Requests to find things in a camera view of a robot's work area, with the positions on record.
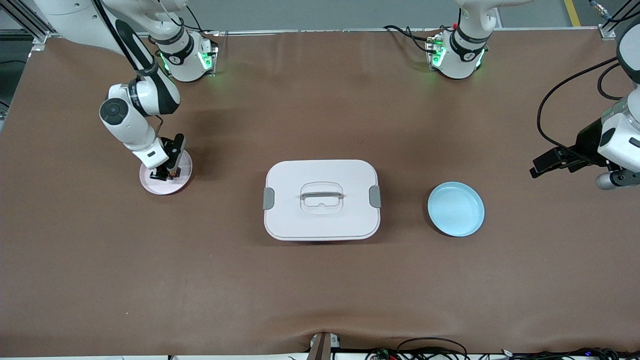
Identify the aluminium frame extrusion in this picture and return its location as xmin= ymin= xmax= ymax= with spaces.
xmin=597 ymin=0 xmax=632 ymax=40
xmin=0 ymin=0 xmax=56 ymax=46

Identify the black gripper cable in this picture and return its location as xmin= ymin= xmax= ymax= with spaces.
xmin=92 ymin=0 xmax=166 ymax=137
xmin=536 ymin=56 xmax=626 ymax=151

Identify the black cable bundle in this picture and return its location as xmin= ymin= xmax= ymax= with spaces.
xmin=365 ymin=345 xmax=640 ymax=360

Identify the grey box lid handle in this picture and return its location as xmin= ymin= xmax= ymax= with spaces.
xmin=299 ymin=190 xmax=345 ymax=207

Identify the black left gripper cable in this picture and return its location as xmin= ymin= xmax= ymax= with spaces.
xmin=536 ymin=56 xmax=626 ymax=151

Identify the pink round plate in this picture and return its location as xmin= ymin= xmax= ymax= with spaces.
xmin=139 ymin=149 xmax=194 ymax=196

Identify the blue round plate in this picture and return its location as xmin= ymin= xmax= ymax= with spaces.
xmin=427 ymin=181 xmax=486 ymax=238

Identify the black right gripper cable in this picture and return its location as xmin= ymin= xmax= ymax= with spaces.
xmin=92 ymin=0 xmax=166 ymax=137

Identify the black right arm base cable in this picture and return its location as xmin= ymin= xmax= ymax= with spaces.
xmin=165 ymin=0 xmax=221 ymax=38

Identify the brown table mat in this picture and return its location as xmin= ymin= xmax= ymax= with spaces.
xmin=0 ymin=27 xmax=640 ymax=358

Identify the cable with metal connector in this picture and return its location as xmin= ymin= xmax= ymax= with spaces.
xmin=589 ymin=0 xmax=640 ymax=23

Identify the white lidded storage box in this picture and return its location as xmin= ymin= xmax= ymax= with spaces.
xmin=263 ymin=159 xmax=382 ymax=242

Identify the aluminium camera post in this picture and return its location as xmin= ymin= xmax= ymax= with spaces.
xmin=306 ymin=331 xmax=342 ymax=360

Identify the black looped cable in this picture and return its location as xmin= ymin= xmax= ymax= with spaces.
xmin=396 ymin=337 xmax=469 ymax=360

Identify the black arm base cable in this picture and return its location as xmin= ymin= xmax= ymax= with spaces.
xmin=165 ymin=0 xmax=221 ymax=38
xmin=383 ymin=24 xmax=436 ymax=53

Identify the black left arm base cable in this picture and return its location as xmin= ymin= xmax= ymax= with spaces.
xmin=383 ymin=24 xmax=436 ymax=53

